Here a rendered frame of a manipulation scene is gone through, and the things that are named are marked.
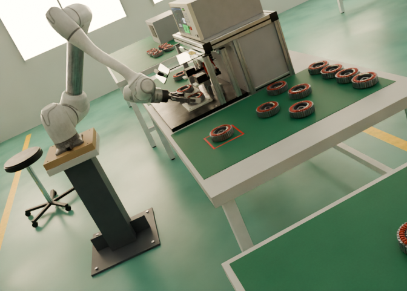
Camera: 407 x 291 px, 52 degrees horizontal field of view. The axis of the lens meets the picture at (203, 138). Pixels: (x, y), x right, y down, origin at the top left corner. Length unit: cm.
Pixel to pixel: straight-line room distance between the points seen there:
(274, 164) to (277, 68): 89
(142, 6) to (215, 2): 484
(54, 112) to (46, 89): 456
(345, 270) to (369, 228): 16
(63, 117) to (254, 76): 115
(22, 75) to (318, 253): 637
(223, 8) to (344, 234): 148
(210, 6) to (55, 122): 112
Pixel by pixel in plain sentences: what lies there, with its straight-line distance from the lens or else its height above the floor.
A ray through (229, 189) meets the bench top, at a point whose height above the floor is 75.
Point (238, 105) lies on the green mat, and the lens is 227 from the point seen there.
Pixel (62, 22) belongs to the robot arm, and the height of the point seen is 147.
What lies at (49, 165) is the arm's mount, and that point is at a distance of 264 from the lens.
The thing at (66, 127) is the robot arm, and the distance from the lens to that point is 265.
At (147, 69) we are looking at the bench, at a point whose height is 75.
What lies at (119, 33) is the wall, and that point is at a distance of 710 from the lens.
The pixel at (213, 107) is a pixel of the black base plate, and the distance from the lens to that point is 232.
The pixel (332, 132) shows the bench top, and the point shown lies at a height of 75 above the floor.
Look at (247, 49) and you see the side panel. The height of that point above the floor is 99.
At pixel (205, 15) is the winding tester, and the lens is 232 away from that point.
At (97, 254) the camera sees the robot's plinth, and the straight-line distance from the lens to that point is 307.
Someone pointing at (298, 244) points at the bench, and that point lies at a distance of 124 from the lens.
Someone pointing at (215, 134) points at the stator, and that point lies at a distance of 196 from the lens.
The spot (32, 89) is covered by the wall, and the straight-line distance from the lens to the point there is 720.
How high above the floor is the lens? 156
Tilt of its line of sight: 23 degrees down
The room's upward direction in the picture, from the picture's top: 23 degrees counter-clockwise
